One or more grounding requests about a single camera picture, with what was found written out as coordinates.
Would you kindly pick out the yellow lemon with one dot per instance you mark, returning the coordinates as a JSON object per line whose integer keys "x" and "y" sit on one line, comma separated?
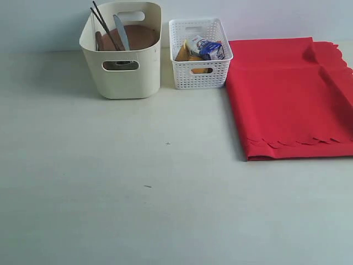
{"x": 198, "y": 71}

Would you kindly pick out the yellow cheese wedge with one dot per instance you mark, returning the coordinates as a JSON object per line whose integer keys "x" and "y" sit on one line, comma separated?
{"x": 184, "y": 54}

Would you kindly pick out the stainless steel cup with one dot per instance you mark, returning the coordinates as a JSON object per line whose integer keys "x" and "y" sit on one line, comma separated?
{"x": 126, "y": 65}

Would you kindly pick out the blue white milk carton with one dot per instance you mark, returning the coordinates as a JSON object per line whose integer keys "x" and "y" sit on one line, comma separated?
{"x": 205, "y": 49}

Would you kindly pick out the brown wooden plate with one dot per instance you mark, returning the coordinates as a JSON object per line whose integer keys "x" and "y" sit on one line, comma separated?
{"x": 140, "y": 37}

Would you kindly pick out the silver table knife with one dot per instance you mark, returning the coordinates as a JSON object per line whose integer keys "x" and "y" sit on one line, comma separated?
{"x": 121, "y": 32}

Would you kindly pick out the red tablecloth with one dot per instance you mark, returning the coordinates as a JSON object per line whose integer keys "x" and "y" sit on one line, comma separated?
{"x": 291, "y": 98}

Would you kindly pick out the brown wooden spoon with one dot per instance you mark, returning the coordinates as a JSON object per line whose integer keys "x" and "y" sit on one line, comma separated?
{"x": 100, "y": 42}

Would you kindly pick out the dark wooden chopstick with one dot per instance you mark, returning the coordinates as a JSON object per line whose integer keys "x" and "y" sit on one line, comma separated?
{"x": 106, "y": 16}
{"x": 103, "y": 25}

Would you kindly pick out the cream plastic bin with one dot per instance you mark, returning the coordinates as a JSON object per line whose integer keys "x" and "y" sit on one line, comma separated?
{"x": 140, "y": 83}

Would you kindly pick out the white perforated plastic basket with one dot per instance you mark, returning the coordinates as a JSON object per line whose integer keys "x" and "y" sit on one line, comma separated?
{"x": 210, "y": 29}

